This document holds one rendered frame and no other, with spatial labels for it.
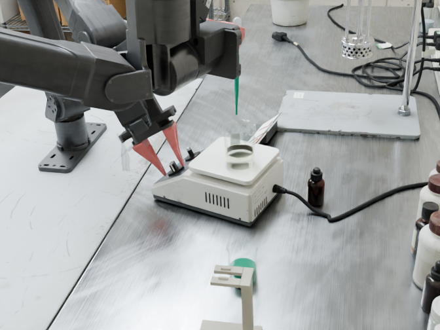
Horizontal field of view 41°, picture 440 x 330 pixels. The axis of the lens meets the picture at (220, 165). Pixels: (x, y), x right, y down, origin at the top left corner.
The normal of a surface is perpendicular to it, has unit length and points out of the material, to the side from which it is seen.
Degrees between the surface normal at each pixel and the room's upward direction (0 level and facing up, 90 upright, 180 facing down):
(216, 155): 0
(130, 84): 90
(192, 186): 90
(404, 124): 0
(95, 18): 35
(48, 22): 72
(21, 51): 87
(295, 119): 0
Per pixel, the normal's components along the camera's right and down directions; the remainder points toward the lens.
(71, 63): 0.23, 0.35
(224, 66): -0.51, 0.42
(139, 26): 0.47, 0.43
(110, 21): 0.37, -0.51
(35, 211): -0.04, -0.86
